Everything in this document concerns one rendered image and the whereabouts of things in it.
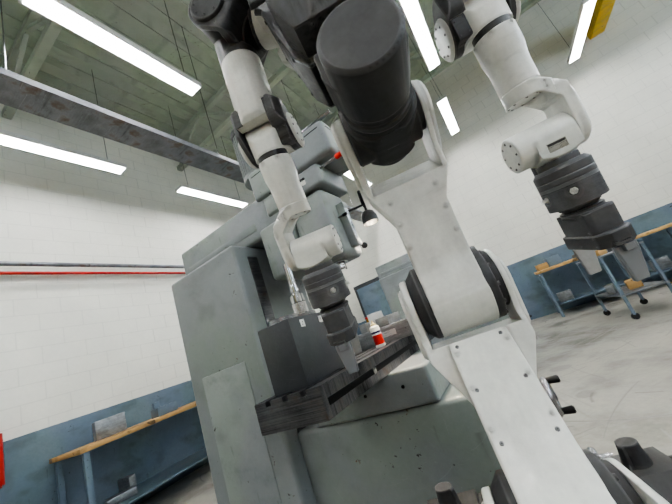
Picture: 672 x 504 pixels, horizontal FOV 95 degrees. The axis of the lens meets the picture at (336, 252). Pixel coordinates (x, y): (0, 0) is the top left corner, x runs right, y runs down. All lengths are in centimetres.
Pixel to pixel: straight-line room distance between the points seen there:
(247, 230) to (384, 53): 126
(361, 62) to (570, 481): 58
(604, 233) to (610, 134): 770
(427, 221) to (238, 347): 109
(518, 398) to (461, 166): 771
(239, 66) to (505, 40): 50
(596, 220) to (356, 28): 46
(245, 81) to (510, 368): 73
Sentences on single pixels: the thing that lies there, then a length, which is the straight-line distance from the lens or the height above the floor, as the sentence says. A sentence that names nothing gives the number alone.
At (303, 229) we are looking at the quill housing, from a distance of 137.
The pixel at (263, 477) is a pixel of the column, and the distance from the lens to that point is 154.
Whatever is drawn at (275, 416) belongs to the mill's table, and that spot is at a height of 87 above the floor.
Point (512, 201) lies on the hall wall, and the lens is 785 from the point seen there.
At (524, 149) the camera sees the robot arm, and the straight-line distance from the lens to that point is 63.
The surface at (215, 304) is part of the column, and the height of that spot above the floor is 134.
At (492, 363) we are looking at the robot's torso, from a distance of 59.
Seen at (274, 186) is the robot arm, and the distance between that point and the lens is 66.
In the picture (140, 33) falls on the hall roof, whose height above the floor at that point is 620.
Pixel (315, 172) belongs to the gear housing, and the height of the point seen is 168.
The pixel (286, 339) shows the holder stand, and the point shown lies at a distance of 89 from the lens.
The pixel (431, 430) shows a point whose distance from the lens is 118.
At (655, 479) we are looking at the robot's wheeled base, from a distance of 84.
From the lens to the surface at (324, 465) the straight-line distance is 143.
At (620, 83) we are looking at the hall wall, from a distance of 871.
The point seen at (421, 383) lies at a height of 78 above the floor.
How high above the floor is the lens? 100
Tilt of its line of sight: 15 degrees up
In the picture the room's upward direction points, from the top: 20 degrees counter-clockwise
